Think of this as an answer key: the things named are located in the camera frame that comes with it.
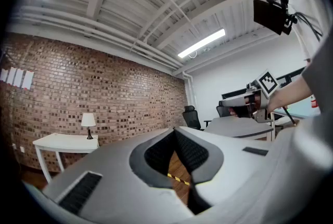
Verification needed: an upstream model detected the person's right hand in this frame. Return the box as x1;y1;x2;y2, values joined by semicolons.
228;95;261;118

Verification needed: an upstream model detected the white square table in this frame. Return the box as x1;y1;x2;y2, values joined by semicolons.
32;133;100;184

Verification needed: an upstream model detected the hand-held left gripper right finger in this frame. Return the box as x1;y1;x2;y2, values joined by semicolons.
174;126;287;209

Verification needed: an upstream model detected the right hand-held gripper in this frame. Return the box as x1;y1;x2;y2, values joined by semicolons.
221;69;280;124

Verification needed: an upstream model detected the long ceiling light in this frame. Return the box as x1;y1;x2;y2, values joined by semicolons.
177;28;226;59

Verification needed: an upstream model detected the grey desk with white legs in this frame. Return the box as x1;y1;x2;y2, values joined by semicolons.
203;115;274;142

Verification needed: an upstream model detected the white table lamp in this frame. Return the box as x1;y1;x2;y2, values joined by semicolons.
81;112;97;140

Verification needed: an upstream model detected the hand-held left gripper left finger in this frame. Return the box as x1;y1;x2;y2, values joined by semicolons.
43;128;195;224

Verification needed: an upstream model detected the black chest device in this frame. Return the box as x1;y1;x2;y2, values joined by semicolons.
253;0;298;36

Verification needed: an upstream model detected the yellow black floor tape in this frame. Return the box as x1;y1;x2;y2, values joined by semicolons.
166;173;191;187

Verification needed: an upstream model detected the person's right forearm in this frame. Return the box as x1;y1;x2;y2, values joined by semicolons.
267;76;313;114

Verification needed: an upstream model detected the black high-back office chair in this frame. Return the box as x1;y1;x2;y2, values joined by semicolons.
182;105;212;131

